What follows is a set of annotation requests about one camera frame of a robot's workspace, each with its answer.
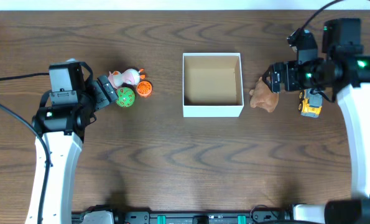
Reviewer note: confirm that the white cardboard box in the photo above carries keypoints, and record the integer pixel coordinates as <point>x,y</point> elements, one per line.
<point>212,85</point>

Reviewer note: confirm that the green ball with orange numbers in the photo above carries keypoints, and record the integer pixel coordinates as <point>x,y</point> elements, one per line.
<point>126,97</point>

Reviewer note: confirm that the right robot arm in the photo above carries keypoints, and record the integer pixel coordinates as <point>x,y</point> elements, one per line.
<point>340,64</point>

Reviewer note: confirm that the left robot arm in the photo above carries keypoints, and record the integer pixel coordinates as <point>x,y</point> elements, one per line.
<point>52,192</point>

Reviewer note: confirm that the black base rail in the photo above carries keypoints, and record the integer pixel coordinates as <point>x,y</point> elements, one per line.
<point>108,214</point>

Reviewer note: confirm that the white pink toy animal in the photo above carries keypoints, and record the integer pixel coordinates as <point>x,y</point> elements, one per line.
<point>130,77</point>

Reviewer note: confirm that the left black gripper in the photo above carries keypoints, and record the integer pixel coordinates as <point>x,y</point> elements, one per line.
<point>107,89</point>

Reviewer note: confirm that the orange round toy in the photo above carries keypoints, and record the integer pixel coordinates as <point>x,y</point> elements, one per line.
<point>144,89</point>

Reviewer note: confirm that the brown plush toy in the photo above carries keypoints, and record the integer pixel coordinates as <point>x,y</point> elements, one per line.
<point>262,97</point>

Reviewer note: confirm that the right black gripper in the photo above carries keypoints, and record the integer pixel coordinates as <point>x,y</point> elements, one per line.
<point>275,78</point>

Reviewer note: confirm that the grey yellow toy truck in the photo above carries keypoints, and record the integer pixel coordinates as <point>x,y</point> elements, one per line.
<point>310,103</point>

